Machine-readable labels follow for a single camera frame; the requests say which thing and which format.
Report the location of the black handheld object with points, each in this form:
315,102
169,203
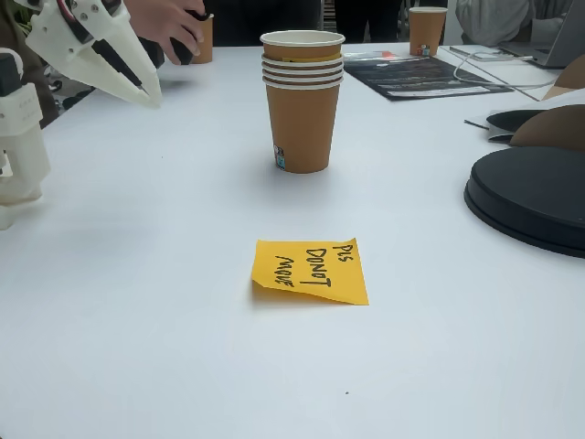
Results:
183,56

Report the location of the brown paper cup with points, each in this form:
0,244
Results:
206,41
427,32
301,63
301,70
301,128
301,77
301,50

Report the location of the person's hand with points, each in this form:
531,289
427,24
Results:
160,20

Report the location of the person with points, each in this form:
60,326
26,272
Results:
283,16
498,18

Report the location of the yellow sticky note with writing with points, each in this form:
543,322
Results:
311,270

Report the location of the black printed flyer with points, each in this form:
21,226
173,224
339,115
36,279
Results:
425,75

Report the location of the black curved piece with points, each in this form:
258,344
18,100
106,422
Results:
507,121

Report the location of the black round disc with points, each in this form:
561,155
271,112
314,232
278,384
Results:
530,196

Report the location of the brown cardboard dome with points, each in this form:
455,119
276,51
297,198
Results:
553,128

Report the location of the silver open laptop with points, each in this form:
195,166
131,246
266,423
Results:
566,46

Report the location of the brown cardboard piece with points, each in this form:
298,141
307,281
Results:
571,82

